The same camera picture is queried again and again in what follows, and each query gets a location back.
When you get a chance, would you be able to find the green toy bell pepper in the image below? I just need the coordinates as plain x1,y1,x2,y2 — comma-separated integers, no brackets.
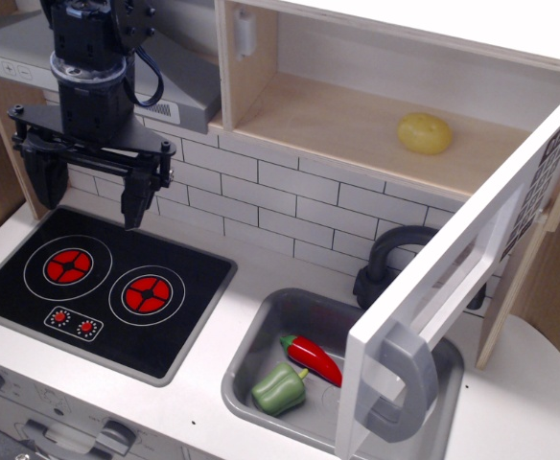
251,362,309,416

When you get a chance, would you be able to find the yellow toy potato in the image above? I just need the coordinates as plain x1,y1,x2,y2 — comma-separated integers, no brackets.
396,112,453,155

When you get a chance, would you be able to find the grey toy sink basin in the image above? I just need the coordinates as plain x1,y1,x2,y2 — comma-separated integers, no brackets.
222,288,464,459

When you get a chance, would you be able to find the dark grey toy faucet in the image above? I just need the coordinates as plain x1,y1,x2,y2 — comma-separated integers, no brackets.
352,225,487,311

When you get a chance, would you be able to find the black toy stovetop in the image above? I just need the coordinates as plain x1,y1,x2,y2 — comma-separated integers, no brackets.
0,207,237,387

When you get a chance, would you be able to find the white toy microwave door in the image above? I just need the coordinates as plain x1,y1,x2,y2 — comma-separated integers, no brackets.
335,104,560,459

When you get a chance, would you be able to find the grey oven knob right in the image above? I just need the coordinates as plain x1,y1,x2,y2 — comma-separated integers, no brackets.
96,420,137,456

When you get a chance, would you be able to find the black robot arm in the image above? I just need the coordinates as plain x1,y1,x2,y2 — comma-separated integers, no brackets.
9,1,176,230

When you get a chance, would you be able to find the grey toy range hood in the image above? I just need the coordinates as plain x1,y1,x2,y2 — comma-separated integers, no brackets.
0,3,221,133

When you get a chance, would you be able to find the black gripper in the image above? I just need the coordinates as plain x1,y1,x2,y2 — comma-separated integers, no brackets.
8,98,175,230

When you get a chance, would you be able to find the wooden microwave cabinet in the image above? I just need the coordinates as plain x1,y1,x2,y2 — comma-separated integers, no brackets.
207,0,560,370

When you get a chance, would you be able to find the red toy chili pepper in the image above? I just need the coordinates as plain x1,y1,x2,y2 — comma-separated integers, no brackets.
280,334,342,387

